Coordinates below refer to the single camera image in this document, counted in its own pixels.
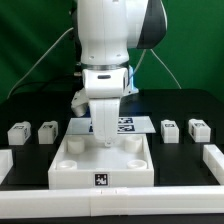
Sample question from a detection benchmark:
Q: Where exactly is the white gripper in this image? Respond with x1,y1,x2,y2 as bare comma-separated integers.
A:
83,68,128,148

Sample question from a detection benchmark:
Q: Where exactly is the white square table top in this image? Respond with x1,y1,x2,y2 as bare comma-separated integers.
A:
48,134,154,190

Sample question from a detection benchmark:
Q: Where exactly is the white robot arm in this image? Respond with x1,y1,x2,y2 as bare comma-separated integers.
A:
73,0,167,146

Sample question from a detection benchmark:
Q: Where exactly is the white marker tag sheet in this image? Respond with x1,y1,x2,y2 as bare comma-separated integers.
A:
66,116,155,135

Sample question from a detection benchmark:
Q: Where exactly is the black table mat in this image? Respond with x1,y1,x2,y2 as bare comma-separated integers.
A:
0,89,224,190

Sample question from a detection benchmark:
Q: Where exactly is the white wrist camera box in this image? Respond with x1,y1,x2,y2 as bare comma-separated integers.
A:
71,89,88,117

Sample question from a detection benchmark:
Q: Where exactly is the white front fence rail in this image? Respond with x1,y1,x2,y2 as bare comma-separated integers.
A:
0,186,224,219

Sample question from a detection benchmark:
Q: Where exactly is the white fence rail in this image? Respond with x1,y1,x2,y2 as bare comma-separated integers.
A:
0,149,13,185
0,186,224,219
203,144,224,186

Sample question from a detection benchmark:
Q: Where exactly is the black cable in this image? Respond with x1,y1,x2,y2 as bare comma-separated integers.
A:
7,73,84,98

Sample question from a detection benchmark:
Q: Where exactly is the white left fence rail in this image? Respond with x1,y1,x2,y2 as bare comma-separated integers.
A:
0,149,13,185

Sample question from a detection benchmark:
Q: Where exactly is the white right fence rail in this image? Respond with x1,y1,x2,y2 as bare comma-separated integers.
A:
203,144,224,186

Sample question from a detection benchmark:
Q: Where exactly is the white cable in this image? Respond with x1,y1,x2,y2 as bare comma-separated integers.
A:
7,27,75,100

